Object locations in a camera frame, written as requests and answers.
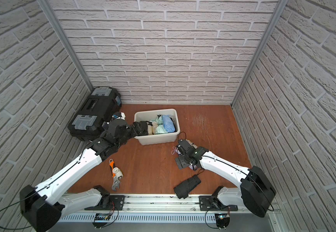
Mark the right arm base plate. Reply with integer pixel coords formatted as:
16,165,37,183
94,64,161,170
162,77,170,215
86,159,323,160
199,195,238,211

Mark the lilac umbrella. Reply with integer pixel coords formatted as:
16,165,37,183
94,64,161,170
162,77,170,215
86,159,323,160
171,145,184,156

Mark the light blue umbrella front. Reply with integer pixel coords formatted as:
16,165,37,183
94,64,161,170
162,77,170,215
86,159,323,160
162,115,176,133

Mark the white plastic storage box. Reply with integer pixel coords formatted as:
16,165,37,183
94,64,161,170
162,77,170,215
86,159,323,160
134,108,181,146

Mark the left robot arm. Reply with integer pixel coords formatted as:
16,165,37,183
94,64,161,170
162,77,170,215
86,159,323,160
20,119,148,232

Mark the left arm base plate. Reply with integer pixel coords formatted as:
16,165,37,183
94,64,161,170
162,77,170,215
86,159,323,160
84,195,125,211

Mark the aluminium front rail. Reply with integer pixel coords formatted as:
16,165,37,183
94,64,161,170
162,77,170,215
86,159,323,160
41,192,282,215

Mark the mint green umbrella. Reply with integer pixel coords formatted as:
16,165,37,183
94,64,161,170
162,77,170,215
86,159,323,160
150,115,168,135

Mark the orange handled adjustable wrench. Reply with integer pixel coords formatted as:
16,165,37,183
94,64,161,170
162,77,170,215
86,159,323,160
109,159,120,191

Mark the beige umbrella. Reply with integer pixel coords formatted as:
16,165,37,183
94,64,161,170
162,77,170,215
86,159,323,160
186,140,198,149
147,121,159,135

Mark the black plastic toolbox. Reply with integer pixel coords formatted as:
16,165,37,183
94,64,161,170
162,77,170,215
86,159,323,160
67,87,122,141

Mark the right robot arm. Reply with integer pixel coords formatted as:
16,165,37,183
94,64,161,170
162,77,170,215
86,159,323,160
175,139,276,218

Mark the left controller board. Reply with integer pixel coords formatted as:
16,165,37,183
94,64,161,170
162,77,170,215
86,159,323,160
92,213,113,229

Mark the right controller board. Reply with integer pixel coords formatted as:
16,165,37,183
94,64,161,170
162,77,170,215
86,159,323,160
214,214,231,230

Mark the controller board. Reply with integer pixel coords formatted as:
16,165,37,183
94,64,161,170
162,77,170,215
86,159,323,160
214,214,231,230
92,213,113,229

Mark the white pipe fitting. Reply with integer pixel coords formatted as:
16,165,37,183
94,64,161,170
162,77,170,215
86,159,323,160
112,167,123,180

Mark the black umbrella front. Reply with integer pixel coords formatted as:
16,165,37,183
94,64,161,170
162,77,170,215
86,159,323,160
174,169,205,199

